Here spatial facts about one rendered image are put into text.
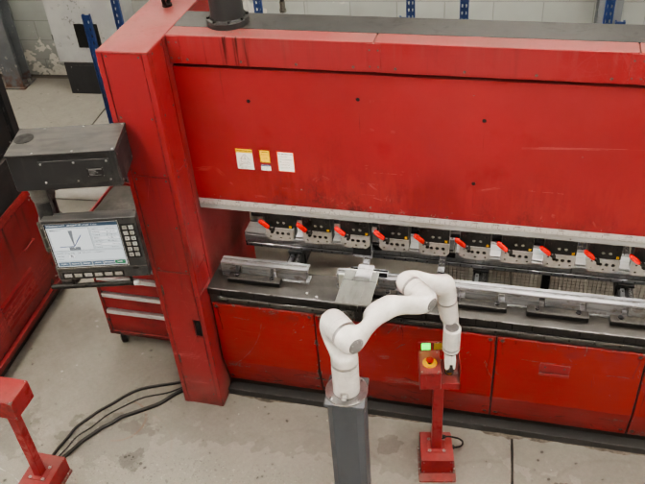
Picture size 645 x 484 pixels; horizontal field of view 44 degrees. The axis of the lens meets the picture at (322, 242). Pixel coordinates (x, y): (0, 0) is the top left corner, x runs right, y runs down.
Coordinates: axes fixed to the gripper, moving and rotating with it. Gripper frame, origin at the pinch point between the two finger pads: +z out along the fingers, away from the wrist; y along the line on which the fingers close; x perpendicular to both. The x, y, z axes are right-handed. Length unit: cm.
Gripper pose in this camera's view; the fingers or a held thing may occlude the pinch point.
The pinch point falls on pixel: (449, 369)
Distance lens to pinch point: 402.2
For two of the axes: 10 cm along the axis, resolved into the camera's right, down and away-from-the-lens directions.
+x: 10.0, -0.2, -0.8
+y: -0.4, 6.8, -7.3
